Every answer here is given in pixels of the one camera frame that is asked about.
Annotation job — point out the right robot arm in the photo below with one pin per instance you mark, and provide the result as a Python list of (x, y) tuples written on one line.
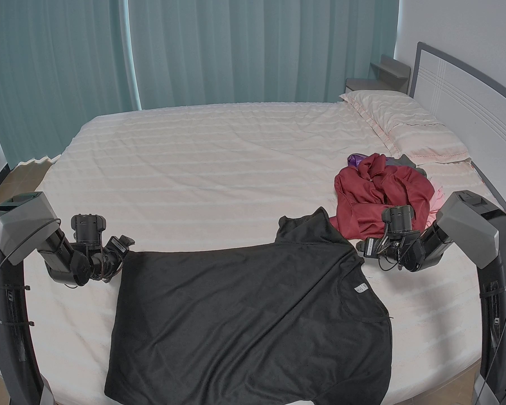
[(468, 226)]

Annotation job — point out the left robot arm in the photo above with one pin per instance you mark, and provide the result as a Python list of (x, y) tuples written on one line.
[(21, 230)]

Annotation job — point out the pink garment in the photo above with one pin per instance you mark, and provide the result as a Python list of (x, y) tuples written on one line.
[(436, 201)]

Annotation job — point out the cream pillow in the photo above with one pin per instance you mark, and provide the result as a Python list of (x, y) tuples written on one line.
[(404, 125)]

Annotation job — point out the grey garment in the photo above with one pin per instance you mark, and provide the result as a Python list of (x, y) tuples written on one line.
[(409, 163)]

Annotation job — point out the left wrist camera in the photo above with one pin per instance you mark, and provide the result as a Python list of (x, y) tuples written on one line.
[(127, 241)]

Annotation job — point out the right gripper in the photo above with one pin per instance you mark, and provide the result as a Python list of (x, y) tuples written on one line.
[(377, 251)]

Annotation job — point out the dark red garment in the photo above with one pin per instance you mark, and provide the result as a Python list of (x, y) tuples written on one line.
[(371, 201)]

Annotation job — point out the purple garment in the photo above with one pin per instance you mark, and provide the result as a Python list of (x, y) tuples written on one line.
[(356, 160)]

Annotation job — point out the grey bedside table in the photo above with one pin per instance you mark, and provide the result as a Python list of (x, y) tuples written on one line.
[(390, 72)]

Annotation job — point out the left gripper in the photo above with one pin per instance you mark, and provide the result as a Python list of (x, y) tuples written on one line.
[(114, 257)]

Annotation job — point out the bed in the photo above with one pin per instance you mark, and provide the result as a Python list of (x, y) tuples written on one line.
[(215, 163)]

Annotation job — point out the blue-green curtain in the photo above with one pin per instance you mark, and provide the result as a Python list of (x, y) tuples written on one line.
[(257, 36), (55, 57)]

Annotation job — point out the black polo shirt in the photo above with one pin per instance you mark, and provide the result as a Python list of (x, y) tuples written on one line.
[(244, 319)]

